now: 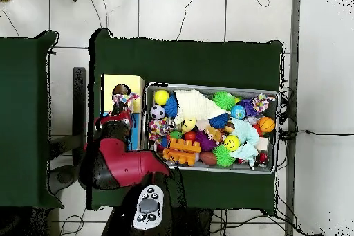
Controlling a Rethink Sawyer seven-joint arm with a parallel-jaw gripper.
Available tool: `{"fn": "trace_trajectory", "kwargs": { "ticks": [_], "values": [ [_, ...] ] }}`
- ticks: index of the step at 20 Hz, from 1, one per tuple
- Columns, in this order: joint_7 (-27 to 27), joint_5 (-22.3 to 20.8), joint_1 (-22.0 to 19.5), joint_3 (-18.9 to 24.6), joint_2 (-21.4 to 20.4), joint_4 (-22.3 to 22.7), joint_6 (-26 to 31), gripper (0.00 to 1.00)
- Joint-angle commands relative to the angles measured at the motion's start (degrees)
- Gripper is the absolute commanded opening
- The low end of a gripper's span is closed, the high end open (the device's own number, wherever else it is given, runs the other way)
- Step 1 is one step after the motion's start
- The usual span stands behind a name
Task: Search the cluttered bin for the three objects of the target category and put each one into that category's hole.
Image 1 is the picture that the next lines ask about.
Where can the dark green table cloth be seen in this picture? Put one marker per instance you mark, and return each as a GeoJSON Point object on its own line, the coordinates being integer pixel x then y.
{"type": "Point", "coordinates": [22, 108]}
{"type": "Point", "coordinates": [193, 61]}

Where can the mint green muslin cloth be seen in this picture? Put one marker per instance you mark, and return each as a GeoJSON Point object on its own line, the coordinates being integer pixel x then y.
{"type": "Point", "coordinates": [246, 133]}

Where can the plain yellow ball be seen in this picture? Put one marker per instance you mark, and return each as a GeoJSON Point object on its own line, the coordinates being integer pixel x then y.
{"type": "Point", "coordinates": [161, 97]}

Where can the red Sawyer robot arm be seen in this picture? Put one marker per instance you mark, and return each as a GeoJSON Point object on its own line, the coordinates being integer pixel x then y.
{"type": "Point", "coordinates": [124, 164]}

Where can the orange toy building brick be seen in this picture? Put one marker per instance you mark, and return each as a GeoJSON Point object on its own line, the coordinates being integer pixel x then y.
{"type": "Point", "coordinates": [181, 153]}

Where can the orange toy basketball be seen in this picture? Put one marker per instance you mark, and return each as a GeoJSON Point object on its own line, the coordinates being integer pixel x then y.
{"type": "Point", "coordinates": [266, 124]}

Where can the black and white soccer ball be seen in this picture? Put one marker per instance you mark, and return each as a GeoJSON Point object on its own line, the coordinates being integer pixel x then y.
{"type": "Point", "coordinates": [157, 112]}

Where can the colourful polka dot cloth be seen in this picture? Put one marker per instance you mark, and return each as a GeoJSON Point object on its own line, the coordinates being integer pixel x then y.
{"type": "Point", "coordinates": [124, 99]}
{"type": "Point", "coordinates": [159, 129]}

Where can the wooden box with three holes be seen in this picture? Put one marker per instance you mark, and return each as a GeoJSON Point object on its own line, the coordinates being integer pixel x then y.
{"type": "Point", "coordinates": [135, 81]}

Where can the black monitor on stand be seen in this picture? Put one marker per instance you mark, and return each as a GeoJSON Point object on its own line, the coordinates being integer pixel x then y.
{"type": "Point", "coordinates": [79, 94]}

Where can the shallow mesh bin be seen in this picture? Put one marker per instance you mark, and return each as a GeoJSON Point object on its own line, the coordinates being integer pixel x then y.
{"type": "Point", "coordinates": [243, 167]}

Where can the cream muslin cloth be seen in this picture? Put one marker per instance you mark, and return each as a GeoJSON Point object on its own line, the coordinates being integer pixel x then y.
{"type": "Point", "coordinates": [196, 106]}

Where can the blue globe ball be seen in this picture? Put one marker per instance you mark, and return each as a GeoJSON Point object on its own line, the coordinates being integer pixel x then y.
{"type": "Point", "coordinates": [238, 111]}

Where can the green spiky rubber ball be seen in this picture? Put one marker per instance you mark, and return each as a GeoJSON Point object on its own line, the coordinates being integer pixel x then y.
{"type": "Point", "coordinates": [223, 100]}

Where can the yellow smiley ball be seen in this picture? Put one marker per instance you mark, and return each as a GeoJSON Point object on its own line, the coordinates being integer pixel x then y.
{"type": "Point", "coordinates": [231, 143]}

